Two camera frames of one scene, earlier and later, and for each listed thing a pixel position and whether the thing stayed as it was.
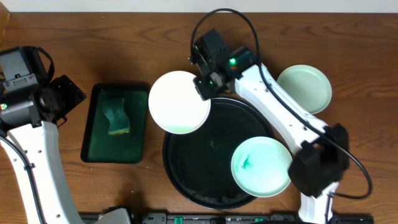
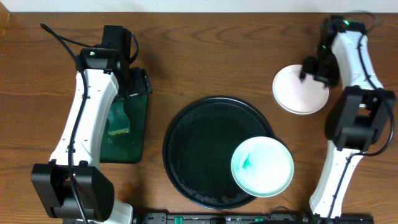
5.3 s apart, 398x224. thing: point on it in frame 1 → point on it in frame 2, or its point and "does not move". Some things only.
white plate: (176, 104) → (296, 97)
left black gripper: (69, 93) → (137, 88)
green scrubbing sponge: (115, 111) does not move
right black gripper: (206, 93) → (329, 78)
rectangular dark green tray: (100, 147) does not move
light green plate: (260, 167) does not move
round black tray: (198, 165) does not move
